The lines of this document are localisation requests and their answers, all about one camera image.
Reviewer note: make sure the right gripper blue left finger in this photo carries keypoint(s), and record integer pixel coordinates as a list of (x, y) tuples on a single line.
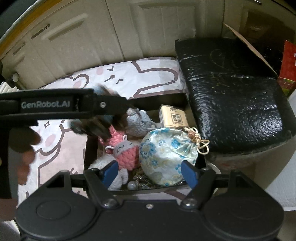
[(98, 181)]

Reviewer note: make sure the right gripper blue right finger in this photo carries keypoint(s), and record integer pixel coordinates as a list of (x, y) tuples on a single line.
[(201, 184)]

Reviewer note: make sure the white yarn ball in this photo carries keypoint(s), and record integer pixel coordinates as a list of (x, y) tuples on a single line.
[(112, 177)]

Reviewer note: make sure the pink crochet doll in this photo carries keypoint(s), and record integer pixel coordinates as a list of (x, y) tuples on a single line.
[(124, 151)]

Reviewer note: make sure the grey crochet mouse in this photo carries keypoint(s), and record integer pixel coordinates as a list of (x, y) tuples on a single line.
[(138, 123)]

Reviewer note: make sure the blue floral drawstring pouch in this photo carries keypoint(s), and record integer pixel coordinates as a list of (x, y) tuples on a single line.
[(163, 150)]

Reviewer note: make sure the yellow tissue pack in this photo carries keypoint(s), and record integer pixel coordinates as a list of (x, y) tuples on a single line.
[(172, 117)]

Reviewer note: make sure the striped rope toy with pearls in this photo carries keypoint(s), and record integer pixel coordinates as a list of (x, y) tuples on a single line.
[(138, 180)]

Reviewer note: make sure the person's left hand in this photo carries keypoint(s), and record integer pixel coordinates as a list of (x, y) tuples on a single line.
[(16, 152)]

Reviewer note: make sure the black cardboard box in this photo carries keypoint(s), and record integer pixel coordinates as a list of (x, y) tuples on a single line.
[(151, 105)]

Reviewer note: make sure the cream cabinet with doors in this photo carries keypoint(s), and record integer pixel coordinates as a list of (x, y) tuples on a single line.
[(44, 40)]

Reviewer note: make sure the small round clock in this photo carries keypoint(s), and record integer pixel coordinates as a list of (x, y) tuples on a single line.
[(15, 77)]

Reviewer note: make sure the cream ribbed suitcase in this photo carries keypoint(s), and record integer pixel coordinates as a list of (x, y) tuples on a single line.
[(5, 88)]

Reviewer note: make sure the black wrapped package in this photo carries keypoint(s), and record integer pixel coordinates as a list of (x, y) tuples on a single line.
[(216, 67)]

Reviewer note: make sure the red Tuborg carton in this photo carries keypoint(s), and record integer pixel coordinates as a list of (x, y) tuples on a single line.
[(287, 74)]

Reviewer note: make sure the brown cardboard box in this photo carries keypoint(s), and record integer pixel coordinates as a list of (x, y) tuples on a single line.
[(264, 34)]

